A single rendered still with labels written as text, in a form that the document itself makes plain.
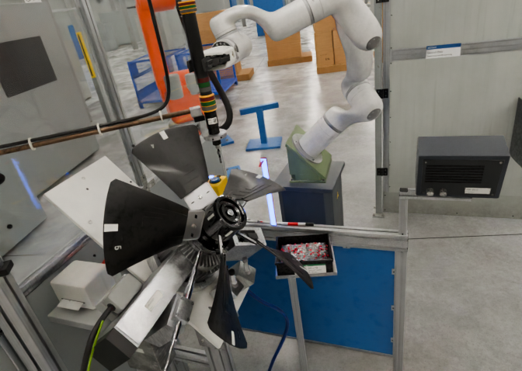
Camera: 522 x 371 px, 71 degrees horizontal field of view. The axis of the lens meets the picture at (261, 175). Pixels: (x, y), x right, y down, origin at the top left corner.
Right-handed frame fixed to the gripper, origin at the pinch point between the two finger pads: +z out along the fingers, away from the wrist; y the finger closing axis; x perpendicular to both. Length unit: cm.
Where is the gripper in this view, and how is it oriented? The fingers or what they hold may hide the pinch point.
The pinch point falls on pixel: (199, 64)
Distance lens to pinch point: 104.0
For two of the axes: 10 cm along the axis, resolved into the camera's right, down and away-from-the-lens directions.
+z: -3.2, 4.6, -8.3
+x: -1.4, -8.9, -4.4
